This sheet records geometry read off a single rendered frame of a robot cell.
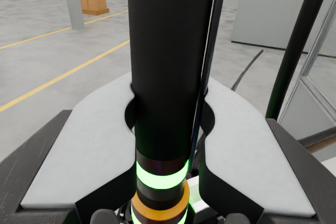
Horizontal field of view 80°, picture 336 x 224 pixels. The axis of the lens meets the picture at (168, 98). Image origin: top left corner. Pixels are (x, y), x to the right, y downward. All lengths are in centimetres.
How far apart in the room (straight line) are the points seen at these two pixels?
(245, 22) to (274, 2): 70
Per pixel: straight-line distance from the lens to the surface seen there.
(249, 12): 554
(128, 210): 40
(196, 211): 19
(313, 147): 29
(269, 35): 565
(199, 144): 38
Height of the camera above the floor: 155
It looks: 33 degrees down
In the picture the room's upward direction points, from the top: 4 degrees clockwise
